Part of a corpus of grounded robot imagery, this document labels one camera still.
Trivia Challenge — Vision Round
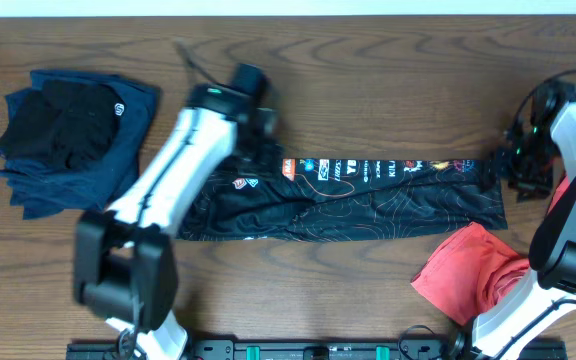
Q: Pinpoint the black orange-patterned jersey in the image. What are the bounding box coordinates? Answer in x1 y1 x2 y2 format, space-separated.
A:
178 158 507 242

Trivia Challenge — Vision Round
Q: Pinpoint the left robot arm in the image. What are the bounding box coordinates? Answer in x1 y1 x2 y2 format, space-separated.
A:
67 84 281 359

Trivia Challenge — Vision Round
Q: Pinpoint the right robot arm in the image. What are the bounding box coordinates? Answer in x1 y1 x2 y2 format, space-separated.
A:
453 79 576 359

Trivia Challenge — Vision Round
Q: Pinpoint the red t-shirt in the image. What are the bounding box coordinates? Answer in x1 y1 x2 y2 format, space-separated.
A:
411 176 576 326

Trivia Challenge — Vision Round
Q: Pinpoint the folded black shirt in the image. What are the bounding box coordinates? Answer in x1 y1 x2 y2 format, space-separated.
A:
0 80 122 169

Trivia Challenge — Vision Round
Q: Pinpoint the folded navy blue shirt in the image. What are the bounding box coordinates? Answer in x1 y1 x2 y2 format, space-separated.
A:
0 69 159 220

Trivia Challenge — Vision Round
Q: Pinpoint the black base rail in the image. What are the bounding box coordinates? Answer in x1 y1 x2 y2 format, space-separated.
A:
65 337 568 360

